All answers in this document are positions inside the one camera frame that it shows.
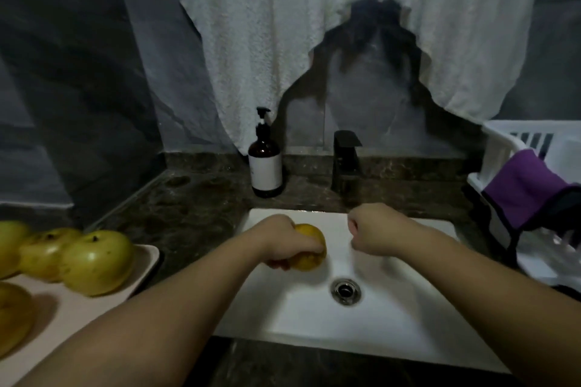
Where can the person's right hand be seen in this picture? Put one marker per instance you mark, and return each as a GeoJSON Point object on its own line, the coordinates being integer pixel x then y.
{"type": "Point", "coordinates": [379, 228]}

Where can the person's left hand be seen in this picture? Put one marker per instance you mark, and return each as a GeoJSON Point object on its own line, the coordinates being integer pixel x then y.
{"type": "Point", "coordinates": [281, 239]}

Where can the black faucet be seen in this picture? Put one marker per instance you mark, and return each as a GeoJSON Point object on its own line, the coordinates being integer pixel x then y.
{"type": "Point", "coordinates": [346, 155]}

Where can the dark soap pump bottle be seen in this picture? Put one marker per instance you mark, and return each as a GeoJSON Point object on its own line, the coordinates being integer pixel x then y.
{"type": "Point", "coordinates": [265, 160]}

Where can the purple cloth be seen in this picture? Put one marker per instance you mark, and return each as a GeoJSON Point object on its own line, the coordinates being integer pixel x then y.
{"type": "Point", "coordinates": [522, 184]}

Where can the beige plastic tray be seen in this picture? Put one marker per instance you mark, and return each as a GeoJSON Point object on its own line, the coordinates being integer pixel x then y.
{"type": "Point", "coordinates": [109, 305]}

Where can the person's left forearm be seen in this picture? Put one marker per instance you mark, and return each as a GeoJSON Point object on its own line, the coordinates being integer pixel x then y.
{"type": "Point", "coordinates": [136, 328]}

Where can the person's right forearm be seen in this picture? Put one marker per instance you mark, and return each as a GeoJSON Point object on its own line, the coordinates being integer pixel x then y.
{"type": "Point", "coordinates": [499, 305]}

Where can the metal sink drain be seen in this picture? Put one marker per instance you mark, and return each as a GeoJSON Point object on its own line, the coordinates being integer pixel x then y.
{"type": "Point", "coordinates": [345, 290]}

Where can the white sink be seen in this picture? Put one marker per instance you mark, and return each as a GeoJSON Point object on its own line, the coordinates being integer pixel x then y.
{"type": "Point", "coordinates": [408, 310]}

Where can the white plastic basket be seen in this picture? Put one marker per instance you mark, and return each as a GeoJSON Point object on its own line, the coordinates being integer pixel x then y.
{"type": "Point", "coordinates": [499, 142]}

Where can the white hanging towel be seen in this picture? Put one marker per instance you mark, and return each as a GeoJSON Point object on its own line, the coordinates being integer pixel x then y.
{"type": "Point", "coordinates": [245, 37]}

